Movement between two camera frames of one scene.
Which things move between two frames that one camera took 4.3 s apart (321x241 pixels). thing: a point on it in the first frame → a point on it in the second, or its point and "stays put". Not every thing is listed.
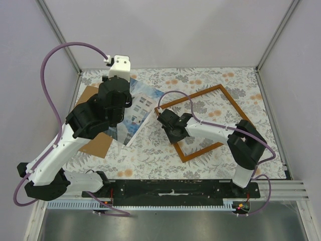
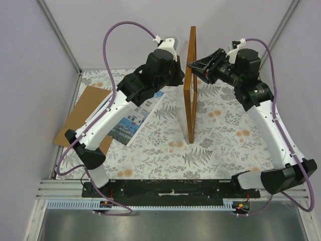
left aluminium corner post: (51, 20) stays put
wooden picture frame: (240, 113) → (190, 90)
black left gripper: (130, 100) → (177, 66)
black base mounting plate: (174, 193) stays put
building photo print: (144, 99) stays put
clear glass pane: (136, 115) → (180, 123)
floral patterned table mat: (223, 96) stays put
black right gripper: (172, 139) → (209, 75)
